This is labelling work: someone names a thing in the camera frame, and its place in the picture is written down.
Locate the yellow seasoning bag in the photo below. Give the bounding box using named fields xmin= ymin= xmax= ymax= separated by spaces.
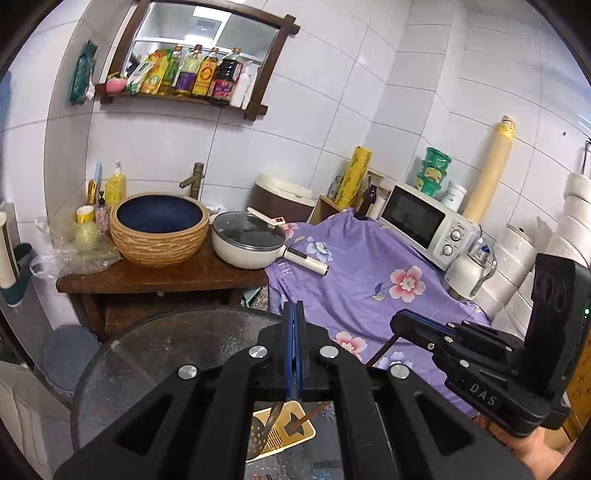
xmin=141 ymin=50 xmax=169 ymax=95

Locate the yellow-label sauce bottle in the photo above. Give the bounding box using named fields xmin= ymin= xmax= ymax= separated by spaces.
xmin=191 ymin=47 xmax=220 ymax=99

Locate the purple floral cloth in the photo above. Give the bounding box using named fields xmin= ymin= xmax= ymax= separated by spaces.
xmin=265 ymin=208 xmax=490 ymax=370

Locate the white rice scoop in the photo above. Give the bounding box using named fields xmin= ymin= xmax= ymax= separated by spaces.
xmin=246 ymin=207 xmax=288 ymax=228

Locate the stack of white paper rolls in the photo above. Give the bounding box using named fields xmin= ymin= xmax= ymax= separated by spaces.
xmin=475 ymin=172 xmax=591 ymax=337

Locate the yellow soap pump bottle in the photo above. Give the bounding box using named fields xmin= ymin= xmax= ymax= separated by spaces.
xmin=105 ymin=161 xmax=127 ymax=208

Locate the woven-pattern basin sink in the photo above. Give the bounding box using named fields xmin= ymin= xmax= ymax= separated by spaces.
xmin=109 ymin=193 xmax=211 ymax=267

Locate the bronze faucet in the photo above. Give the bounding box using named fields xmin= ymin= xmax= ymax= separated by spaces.
xmin=179 ymin=162 xmax=206 ymax=200

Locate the dark wooden sink table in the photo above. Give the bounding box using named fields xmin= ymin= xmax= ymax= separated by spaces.
xmin=55 ymin=240 xmax=271 ymax=340

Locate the teal paper towel holder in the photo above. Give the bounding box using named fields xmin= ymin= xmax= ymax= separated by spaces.
xmin=0 ymin=242 xmax=35 ymax=308

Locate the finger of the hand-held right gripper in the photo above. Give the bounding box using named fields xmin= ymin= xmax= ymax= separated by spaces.
xmin=396 ymin=309 xmax=509 ymax=342
xmin=390 ymin=316 xmax=468 ymax=370

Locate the cream perforated utensil holder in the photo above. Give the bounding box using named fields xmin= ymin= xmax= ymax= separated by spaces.
xmin=252 ymin=401 xmax=317 ymax=460

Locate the green and white packet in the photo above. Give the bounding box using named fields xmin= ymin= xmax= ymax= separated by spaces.
xmin=126 ymin=58 xmax=153 ymax=95

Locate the white microwave oven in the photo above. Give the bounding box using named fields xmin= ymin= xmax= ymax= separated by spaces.
xmin=379 ymin=181 xmax=481 ymax=272

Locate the grey round trash bin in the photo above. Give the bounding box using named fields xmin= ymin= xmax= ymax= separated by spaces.
xmin=42 ymin=324 xmax=101 ymax=397

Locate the small wooden box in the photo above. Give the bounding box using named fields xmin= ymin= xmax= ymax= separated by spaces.
xmin=305 ymin=195 xmax=347 ymax=226

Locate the white paper towel roll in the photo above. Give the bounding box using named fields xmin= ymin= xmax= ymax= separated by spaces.
xmin=0 ymin=210 xmax=17 ymax=287

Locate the green-label oil bottle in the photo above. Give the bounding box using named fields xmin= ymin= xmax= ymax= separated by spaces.
xmin=161 ymin=45 xmax=183 ymax=95

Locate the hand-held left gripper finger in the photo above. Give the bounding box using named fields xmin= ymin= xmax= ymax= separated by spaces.
xmin=53 ymin=301 xmax=297 ymax=480
xmin=295 ymin=301 xmax=536 ymax=480

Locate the wooden spoon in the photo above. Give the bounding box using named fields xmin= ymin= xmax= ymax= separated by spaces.
xmin=288 ymin=401 xmax=333 ymax=437

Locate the metal slotted ladle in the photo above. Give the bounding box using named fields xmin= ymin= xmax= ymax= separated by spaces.
xmin=247 ymin=402 xmax=283 ymax=462

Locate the green hanging packet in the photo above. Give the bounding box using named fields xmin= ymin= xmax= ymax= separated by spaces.
xmin=69 ymin=41 xmax=99 ymax=104

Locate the round glass table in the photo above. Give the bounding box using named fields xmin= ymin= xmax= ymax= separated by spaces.
xmin=71 ymin=308 xmax=393 ymax=480

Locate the clear green cup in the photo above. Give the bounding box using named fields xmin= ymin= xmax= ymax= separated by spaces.
xmin=74 ymin=222 xmax=100 ymax=247

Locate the cream pan with glass lid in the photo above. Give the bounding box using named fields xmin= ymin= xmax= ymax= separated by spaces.
xmin=212 ymin=210 xmax=331 ymax=277

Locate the light wooden shelf unit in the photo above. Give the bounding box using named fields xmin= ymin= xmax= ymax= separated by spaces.
xmin=561 ymin=318 xmax=591 ymax=441

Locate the tall sleeve of paper cups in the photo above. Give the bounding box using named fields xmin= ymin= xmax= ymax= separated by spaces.
xmin=462 ymin=115 xmax=517 ymax=222

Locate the yellow cling film roll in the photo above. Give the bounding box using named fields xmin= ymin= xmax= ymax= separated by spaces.
xmin=335 ymin=146 xmax=372 ymax=208

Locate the purple-label bottle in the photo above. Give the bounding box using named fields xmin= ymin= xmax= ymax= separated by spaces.
xmin=175 ymin=45 xmax=204 ymax=97

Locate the white plastic bottle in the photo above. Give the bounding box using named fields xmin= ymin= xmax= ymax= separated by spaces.
xmin=231 ymin=60 xmax=259 ymax=109

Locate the white jar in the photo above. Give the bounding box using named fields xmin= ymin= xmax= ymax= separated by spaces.
xmin=441 ymin=180 xmax=468 ymax=213

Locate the person's right hand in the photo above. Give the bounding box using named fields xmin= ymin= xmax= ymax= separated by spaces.
xmin=473 ymin=413 xmax=571 ymax=476

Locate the brown glass bottle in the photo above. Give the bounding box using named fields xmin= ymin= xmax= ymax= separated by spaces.
xmin=356 ymin=185 xmax=378 ymax=219

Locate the brown and white rice cooker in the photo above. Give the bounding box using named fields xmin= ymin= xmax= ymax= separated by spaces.
xmin=253 ymin=173 xmax=317 ymax=224

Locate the green instant food tub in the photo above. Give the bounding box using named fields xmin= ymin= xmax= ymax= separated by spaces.
xmin=418 ymin=161 xmax=446 ymax=182
xmin=424 ymin=147 xmax=452 ymax=169
xmin=416 ymin=175 xmax=443 ymax=197

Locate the dark soy sauce bottle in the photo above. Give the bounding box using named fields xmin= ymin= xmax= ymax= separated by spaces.
xmin=209 ymin=47 xmax=243 ymax=104

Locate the clear plastic bag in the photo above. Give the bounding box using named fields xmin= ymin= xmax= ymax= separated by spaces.
xmin=30 ymin=217 xmax=123 ymax=280

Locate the white electric kettle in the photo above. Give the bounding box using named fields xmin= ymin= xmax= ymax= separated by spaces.
xmin=444 ymin=231 xmax=498 ymax=303

